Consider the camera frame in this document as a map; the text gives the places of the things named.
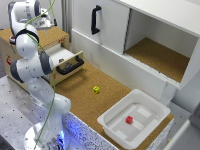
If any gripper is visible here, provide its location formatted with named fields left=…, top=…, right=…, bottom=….
left=32, top=11, right=58, bottom=32

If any wooden drawer box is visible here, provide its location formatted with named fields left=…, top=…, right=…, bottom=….
left=0, top=25, right=71, bottom=92

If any wooden drawer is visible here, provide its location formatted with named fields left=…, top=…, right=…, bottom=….
left=44, top=44, right=85, bottom=86

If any white sliding door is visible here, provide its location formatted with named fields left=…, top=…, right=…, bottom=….
left=72, top=0, right=131, bottom=55

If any white cabinet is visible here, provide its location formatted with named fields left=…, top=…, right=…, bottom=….
left=70, top=0, right=200, bottom=108

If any yellow block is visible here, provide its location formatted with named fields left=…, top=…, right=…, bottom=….
left=92, top=85, right=101, bottom=94

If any pink block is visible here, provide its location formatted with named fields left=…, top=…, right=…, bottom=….
left=125, top=115, right=134, bottom=125

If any white plastic box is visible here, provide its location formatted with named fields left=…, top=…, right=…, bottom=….
left=96, top=88, right=172, bottom=150

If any black door handle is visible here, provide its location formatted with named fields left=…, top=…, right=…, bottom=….
left=90, top=4, right=102, bottom=36

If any black drawer handle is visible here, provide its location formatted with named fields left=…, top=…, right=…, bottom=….
left=55, top=55, right=85, bottom=76

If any green cable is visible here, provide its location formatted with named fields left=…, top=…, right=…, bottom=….
left=23, top=0, right=58, bottom=150

